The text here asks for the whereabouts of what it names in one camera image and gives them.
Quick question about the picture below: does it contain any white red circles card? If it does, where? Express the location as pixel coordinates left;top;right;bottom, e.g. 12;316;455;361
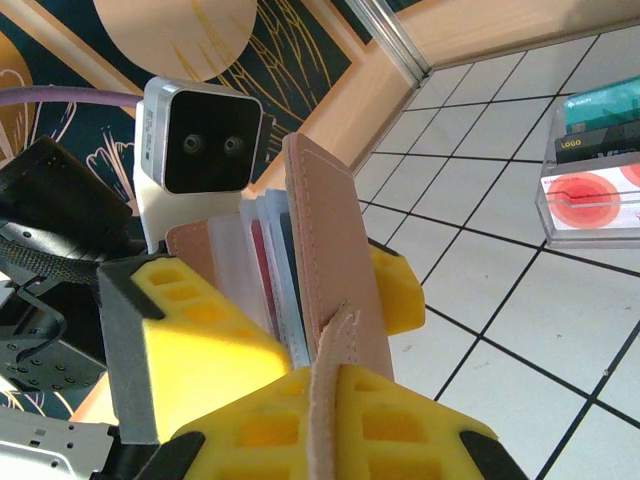
540;162;640;232

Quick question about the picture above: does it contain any red plastic card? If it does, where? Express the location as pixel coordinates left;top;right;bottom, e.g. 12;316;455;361
248;218;281;329

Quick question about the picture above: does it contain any teal plastic card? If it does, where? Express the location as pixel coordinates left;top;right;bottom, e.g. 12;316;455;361
562;74;640;135

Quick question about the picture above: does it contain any clear box with red item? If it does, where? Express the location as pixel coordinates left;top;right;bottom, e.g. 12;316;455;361
533;74;640;250

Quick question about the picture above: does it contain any peach circle wall art panel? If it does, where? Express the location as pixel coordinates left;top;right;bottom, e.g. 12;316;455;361
29;0;374;194

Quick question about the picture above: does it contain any black logo card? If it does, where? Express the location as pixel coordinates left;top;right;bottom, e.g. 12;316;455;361
553;122;640;167

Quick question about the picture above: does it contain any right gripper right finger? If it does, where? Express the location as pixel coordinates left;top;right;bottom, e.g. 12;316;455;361
332;364;530;480

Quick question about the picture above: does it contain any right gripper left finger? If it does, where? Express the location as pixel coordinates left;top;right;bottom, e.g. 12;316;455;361
134;367;319;480

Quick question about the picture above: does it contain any blue plastic card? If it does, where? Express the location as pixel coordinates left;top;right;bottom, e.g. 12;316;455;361
277;210;301;281

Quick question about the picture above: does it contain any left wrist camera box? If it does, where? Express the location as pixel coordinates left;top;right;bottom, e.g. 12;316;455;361
133;76;277;197

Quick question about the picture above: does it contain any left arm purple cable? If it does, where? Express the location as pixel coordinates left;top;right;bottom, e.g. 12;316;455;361
0;84;147;110

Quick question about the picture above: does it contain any aluminium frame post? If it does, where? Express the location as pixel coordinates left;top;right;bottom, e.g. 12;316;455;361
344;0;434;85

